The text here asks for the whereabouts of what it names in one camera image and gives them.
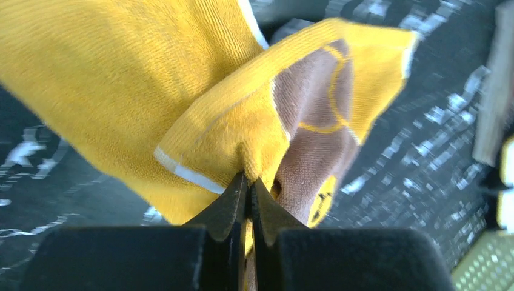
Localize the yellow bear towel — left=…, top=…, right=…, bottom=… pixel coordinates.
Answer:
left=1, top=1, right=418, bottom=227

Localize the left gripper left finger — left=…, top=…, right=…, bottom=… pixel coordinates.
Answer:
left=20, top=173, right=247, bottom=290

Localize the green plastic basket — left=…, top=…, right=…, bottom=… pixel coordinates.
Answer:
left=452, top=232, right=513, bottom=291

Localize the dark paperback book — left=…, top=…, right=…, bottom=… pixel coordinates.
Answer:
left=472, top=1, right=513, bottom=167

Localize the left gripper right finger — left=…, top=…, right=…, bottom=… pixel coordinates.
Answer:
left=250, top=181, right=453, bottom=290

